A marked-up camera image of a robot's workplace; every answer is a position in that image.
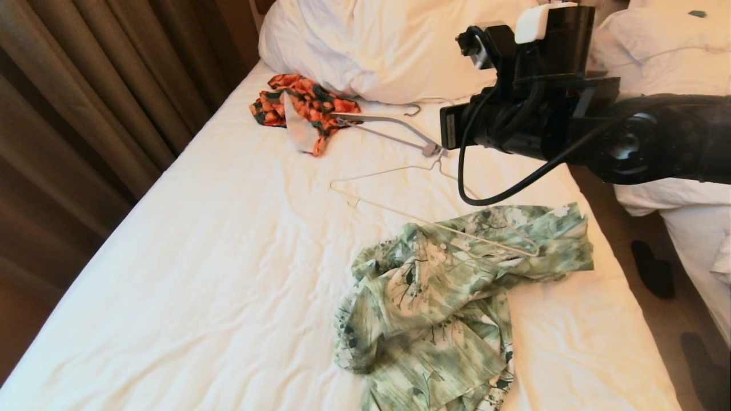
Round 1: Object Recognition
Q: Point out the cream wire hanger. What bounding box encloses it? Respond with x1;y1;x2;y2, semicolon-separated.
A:
330;157;540;257

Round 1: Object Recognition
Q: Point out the green leaf print shirt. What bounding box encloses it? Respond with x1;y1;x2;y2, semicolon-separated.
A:
333;202;595;411

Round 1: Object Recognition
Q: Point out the grey hanger with clips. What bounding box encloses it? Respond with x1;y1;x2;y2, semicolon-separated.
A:
330;103;450;159

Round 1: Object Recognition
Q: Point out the large white pillow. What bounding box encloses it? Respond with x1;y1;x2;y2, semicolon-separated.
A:
257;0;546;104

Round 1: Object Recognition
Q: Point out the small white pillow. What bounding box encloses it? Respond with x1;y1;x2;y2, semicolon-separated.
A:
594;0;731;62

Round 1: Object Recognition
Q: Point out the white duvet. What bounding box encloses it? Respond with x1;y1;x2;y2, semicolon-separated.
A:
577;34;731;216

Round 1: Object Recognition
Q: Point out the orange floral garment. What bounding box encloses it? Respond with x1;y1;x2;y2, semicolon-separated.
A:
249;73;363;158

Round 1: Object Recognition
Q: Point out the black slipper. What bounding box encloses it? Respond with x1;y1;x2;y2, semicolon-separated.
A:
680;332;731;411
631;240;676;300

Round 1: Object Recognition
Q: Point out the black right camera bracket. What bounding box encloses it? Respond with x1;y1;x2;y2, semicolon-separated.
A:
456;23;517;87

